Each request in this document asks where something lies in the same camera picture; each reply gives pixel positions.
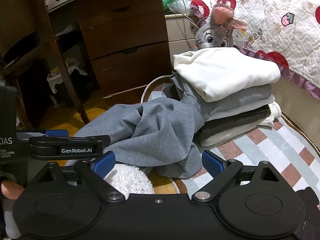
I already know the trash bin with plastic bag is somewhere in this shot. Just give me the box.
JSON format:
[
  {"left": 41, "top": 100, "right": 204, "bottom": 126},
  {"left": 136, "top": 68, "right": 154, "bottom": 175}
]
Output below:
[{"left": 47, "top": 57, "right": 88, "bottom": 100}]

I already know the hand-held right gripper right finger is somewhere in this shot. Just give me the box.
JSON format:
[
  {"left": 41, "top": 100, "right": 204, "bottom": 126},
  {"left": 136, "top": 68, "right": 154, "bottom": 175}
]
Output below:
[{"left": 191, "top": 150, "right": 285, "bottom": 203}]

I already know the dark wooden drawer cabinet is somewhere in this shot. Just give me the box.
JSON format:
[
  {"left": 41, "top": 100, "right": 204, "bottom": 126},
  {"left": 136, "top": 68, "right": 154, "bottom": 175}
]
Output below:
[{"left": 80, "top": 0, "right": 170, "bottom": 108}]

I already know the beige bed frame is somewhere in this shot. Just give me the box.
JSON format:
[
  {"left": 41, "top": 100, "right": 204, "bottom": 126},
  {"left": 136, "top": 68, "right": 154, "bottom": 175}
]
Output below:
[{"left": 269, "top": 72, "right": 320, "bottom": 140}]

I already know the dark wooden chair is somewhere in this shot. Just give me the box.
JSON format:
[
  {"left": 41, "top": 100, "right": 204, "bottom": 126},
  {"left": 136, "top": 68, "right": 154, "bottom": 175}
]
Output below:
[{"left": 0, "top": 0, "right": 91, "bottom": 130}]

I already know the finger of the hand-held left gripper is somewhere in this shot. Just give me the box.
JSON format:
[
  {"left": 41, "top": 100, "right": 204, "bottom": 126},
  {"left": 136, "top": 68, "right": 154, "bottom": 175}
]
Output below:
[
  {"left": 29, "top": 134, "right": 111, "bottom": 161},
  {"left": 17, "top": 129, "right": 68, "bottom": 138}
]

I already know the strawberry print quilt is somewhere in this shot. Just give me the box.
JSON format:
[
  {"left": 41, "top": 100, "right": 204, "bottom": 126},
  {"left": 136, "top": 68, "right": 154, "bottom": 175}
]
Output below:
[{"left": 190, "top": 0, "right": 320, "bottom": 95}]

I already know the dark grey folded garment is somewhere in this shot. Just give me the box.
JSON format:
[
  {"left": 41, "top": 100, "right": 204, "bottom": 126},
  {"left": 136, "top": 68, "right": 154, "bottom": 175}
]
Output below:
[{"left": 199, "top": 105, "right": 273, "bottom": 142}]

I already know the grey plush rabbit toy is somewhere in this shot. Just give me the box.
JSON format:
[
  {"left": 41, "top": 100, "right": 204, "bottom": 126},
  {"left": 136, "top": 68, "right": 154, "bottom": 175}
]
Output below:
[{"left": 190, "top": 4, "right": 253, "bottom": 52}]

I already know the beige nightstand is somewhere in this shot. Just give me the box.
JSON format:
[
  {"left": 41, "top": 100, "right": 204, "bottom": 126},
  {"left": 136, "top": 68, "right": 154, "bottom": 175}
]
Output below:
[{"left": 165, "top": 14, "right": 200, "bottom": 55}]

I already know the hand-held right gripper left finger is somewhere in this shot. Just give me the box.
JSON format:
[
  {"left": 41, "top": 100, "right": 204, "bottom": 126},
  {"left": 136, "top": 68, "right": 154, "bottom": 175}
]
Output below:
[{"left": 32, "top": 151, "right": 126, "bottom": 204}]

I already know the white fluffy slipper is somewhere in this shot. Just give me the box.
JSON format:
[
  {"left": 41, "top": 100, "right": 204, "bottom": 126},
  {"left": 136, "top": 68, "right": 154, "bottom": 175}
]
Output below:
[{"left": 104, "top": 163, "right": 154, "bottom": 195}]

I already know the person's left hand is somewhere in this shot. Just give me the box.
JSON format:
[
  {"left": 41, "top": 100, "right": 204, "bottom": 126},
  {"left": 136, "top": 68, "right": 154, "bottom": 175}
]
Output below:
[{"left": 0, "top": 181, "right": 24, "bottom": 200}]

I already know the white ribbed sweater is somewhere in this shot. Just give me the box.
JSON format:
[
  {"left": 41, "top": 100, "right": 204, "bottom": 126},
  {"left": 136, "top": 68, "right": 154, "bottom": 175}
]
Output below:
[{"left": 173, "top": 47, "right": 282, "bottom": 103}]

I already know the checkered floor mat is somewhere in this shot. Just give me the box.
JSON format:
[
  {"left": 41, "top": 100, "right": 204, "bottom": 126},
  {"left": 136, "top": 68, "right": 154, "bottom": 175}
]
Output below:
[{"left": 147, "top": 84, "right": 320, "bottom": 210}]

